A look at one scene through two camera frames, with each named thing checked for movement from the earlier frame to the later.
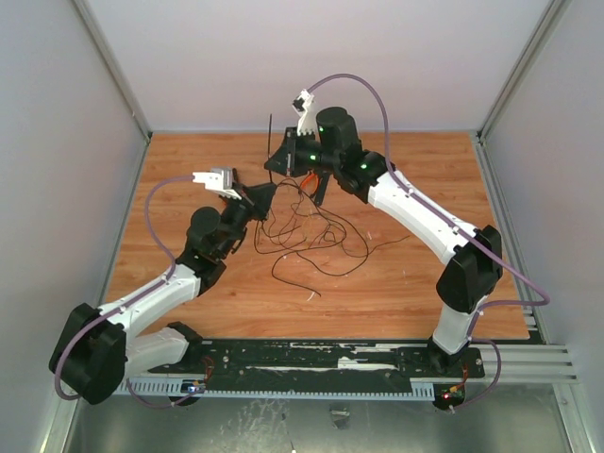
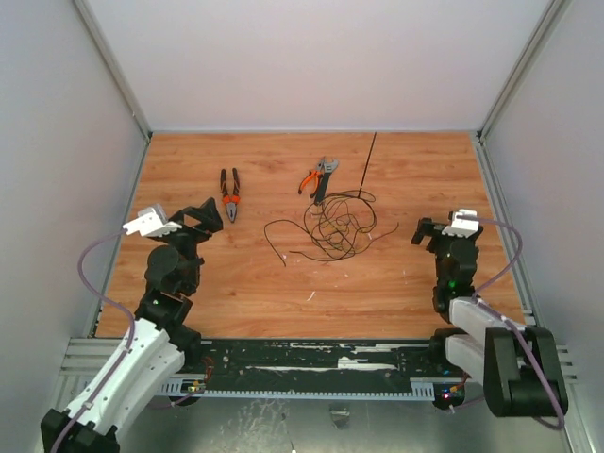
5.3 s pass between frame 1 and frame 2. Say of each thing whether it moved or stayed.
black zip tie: moved
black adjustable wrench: stayed
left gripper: moved
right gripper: moved
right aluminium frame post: stayed
